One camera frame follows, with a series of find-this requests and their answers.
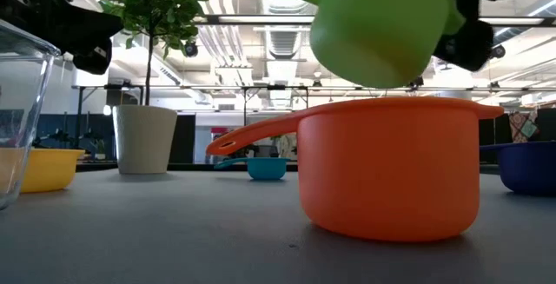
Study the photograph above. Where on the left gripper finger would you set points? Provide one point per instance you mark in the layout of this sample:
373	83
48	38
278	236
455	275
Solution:
82	28
93	58

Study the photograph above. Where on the green measuring cup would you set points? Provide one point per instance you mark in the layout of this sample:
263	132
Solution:
378	36

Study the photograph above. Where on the purple measuring cup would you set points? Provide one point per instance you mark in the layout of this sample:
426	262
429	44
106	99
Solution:
527	171

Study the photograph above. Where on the orange measuring cup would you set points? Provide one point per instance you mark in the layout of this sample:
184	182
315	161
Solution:
391	180

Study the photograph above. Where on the teal measuring cup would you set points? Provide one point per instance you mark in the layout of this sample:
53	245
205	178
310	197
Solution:
267	170

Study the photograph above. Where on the green leafy plant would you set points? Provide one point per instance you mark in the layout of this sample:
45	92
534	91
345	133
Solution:
152	10

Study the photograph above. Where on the wide dark partition panels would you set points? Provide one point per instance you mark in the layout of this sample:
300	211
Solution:
488	132

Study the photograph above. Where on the patterned patchwork quilt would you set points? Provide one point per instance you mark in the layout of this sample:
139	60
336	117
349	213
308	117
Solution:
523	127

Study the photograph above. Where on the white plant pot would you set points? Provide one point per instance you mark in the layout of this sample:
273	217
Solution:
143	145

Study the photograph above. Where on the black screen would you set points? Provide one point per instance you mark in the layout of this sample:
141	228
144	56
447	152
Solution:
547	123

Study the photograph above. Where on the narrow black partition panel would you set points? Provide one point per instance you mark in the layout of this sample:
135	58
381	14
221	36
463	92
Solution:
182	140

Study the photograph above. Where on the red storage shelf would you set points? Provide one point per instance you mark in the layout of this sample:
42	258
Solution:
219	131

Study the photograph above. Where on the long ceiling light fixture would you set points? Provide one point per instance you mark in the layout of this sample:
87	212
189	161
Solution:
260	19

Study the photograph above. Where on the black hanging ceiling camera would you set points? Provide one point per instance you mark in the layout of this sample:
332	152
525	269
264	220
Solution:
191	49
416	82
500	52

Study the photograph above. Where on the black metal frame stand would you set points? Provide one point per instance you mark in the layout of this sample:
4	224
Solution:
80	110
244	106

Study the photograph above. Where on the blue partition wall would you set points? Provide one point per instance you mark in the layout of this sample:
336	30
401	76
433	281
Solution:
52	127

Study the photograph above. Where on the wooden table with black frame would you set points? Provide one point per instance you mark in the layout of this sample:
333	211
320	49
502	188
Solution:
195	167

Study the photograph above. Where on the silver ceiling air duct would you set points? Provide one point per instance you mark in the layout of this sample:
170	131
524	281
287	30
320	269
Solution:
282	41

